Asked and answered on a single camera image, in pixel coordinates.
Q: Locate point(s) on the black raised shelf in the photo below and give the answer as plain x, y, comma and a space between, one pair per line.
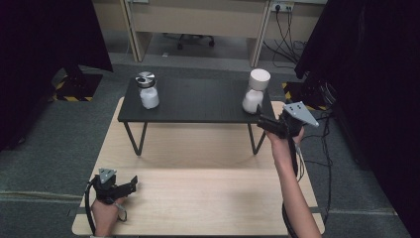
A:
198, 102

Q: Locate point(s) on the black office chair base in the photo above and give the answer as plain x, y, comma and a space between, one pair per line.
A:
189, 39

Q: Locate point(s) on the person's right hand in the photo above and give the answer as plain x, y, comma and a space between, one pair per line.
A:
280, 140

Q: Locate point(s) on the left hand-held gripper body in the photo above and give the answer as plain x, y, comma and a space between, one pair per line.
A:
106, 188

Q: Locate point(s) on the black curtain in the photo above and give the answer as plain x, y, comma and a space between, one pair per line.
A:
39, 49
373, 82

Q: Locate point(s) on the black stand base striped tape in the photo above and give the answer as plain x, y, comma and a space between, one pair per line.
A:
77, 86
310, 92

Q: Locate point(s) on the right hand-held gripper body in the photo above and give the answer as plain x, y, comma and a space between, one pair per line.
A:
295, 119

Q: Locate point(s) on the small white floor item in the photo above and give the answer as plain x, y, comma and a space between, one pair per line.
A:
165, 54

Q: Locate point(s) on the beige desk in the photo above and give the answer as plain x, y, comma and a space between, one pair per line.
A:
198, 18

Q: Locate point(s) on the white jar with silver lid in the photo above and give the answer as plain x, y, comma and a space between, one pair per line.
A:
149, 95

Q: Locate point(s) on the white wall socket strip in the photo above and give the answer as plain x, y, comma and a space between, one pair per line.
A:
282, 6

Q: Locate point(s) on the person's left hand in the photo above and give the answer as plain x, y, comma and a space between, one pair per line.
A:
105, 216

